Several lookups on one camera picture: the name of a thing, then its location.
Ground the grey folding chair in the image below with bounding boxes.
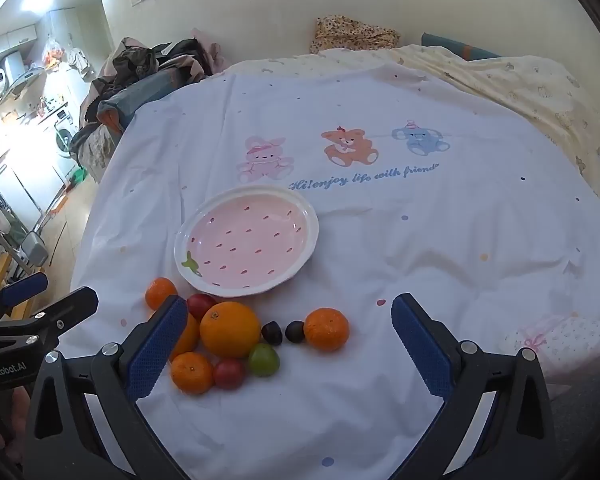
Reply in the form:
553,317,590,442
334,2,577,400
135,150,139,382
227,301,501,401
20,232,50,268

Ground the small mandarin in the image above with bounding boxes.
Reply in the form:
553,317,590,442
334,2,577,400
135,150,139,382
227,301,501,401
145,277,179,311
170,351,215,396
303,307,351,352

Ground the pink strawberry-pattern plate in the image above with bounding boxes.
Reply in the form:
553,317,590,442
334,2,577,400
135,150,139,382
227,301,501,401
173,185,321,297

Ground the red plum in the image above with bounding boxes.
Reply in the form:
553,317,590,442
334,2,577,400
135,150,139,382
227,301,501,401
186,293,218,322
212,358,246,391

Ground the pile of clothes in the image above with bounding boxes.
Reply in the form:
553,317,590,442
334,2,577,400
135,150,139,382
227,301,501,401
70,27,231,183

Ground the large orange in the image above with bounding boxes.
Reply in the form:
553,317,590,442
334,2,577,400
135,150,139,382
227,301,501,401
169,312,201,362
199,301,262,359

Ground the teal pillow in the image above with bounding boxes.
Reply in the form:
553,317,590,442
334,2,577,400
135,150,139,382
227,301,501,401
421,32,501,61

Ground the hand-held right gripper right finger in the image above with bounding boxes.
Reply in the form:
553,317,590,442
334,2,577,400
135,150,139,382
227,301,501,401
387,293,556,480

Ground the white cabinet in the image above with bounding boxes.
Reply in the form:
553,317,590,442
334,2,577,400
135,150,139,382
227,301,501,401
0,160,66,226

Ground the pink bow-print pillow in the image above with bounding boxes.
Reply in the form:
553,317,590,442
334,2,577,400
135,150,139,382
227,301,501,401
497,305,600,386

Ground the yellow printed quilt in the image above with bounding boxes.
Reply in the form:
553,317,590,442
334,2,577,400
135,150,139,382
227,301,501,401
397,44,600,196

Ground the person's left forearm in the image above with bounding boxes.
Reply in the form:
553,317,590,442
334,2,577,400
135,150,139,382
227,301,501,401
0,389,32,453

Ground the grey-teal cushion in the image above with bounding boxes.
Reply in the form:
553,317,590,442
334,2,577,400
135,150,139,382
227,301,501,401
96,67,181,133

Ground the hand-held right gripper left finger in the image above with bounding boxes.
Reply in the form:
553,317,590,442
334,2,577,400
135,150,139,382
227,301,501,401
24,295,196,480

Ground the white cartoon-print blanket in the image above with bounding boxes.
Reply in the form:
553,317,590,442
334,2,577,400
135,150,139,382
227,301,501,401
59,44,600,480

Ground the washing machine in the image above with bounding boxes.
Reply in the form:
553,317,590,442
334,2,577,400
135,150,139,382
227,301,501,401
54,110,80,161

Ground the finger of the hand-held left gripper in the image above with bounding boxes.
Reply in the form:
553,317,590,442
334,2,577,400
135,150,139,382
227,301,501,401
0,287,100,356
0,272,50,321

